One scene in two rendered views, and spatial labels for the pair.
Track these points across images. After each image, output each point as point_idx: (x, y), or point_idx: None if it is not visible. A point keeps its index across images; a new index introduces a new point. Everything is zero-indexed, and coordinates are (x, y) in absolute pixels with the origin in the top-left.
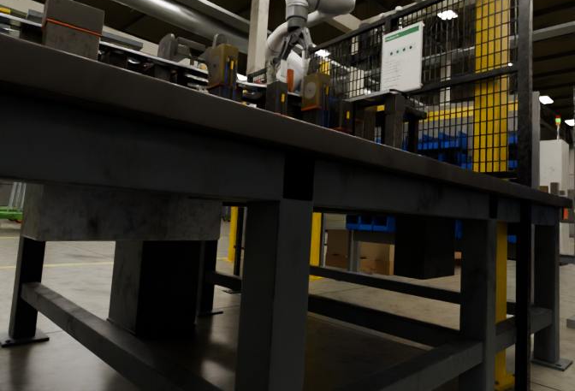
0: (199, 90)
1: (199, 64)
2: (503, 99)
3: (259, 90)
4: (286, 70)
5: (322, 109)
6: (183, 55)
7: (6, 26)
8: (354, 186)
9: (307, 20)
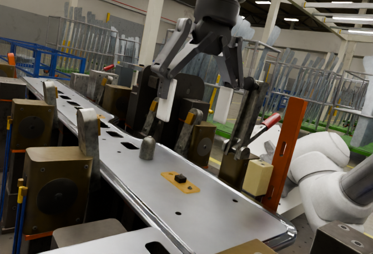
0: (142, 130)
1: (155, 98)
2: None
3: (116, 149)
4: (224, 109)
5: (15, 230)
6: (152, 87)
7: (119, 73)
8: None
9: None
